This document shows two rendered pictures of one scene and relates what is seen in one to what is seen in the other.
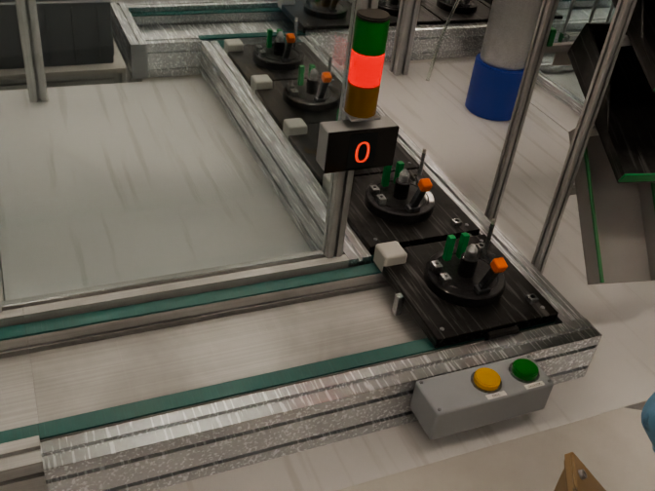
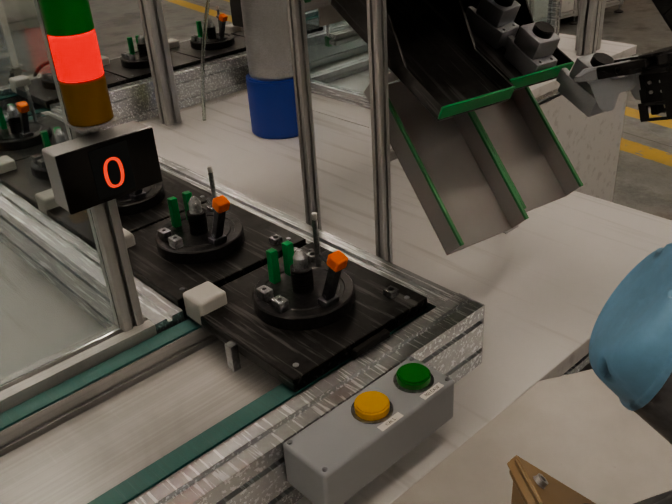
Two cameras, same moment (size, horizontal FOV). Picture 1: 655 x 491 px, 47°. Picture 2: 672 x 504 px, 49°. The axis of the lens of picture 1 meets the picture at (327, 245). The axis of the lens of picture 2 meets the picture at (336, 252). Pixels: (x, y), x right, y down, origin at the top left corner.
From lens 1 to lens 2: 0.34 m
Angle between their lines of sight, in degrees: 14
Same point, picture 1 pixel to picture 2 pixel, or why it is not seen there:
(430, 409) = (313, 474)
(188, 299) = not seen: outside the picture
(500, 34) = (261, 43)
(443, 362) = (310, 406)
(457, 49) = (227, 84)
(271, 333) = (71, 456)
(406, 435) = not seen: outside the picture
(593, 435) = (520, 427)
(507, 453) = (430, 491)
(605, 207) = (434, 163)
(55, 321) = not seen: outside the picture
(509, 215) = (335, 222)
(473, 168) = (280, 188)
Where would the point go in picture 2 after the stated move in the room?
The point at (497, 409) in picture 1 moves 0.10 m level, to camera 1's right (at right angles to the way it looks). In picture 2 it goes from (398, 439) to (480, 418)
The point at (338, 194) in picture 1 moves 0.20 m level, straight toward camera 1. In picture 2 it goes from (107, 242) to (109, 329)
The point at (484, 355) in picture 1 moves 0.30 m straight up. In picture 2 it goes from (359, 377) to (346, 142)
